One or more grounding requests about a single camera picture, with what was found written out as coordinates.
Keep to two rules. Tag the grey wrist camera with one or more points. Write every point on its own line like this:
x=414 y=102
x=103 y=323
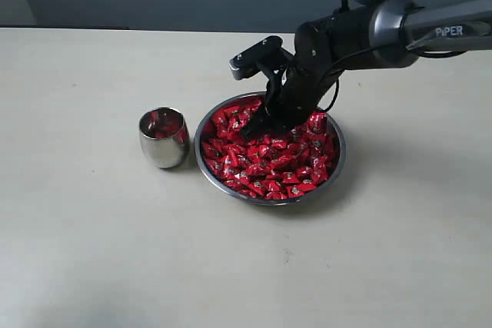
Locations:
x=268 y=54

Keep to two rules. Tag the stainless steel bowl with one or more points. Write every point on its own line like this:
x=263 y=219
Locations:
x=204 y=130

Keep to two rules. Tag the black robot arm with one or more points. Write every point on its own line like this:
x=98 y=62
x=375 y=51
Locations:
x=390 y=34

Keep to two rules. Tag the stainless steel cup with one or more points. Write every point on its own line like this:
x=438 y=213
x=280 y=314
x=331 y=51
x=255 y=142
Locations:
x=164 y=153

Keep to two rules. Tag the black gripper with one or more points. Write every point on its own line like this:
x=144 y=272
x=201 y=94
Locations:
x=287 y=104

